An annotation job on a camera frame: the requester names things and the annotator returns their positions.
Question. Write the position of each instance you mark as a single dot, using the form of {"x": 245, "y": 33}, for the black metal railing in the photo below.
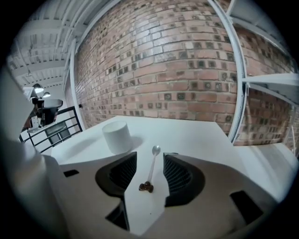
{"x": 66, "y": 110}

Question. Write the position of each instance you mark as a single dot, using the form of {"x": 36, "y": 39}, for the white steel column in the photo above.
{"x": 73, "y": 88}

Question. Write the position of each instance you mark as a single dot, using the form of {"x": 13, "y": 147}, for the white metal shelf frame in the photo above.
{"x": 238, "y": 70}

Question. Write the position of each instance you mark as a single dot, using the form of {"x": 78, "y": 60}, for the dark pendant lamp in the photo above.
{"x": 46, "y": 94}
{"x": 37, "y": 88}

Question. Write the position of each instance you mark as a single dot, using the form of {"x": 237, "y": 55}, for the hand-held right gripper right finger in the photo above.
{"x": 210, "y": 177}

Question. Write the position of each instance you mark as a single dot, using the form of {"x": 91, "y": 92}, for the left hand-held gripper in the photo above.
{"x": 50, "y": 114}

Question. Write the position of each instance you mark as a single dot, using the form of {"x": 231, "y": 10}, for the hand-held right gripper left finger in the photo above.
{"x": 84, "y": 186}

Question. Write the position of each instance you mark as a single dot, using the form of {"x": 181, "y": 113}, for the white cup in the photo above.
{"x": 118, "y": 140}

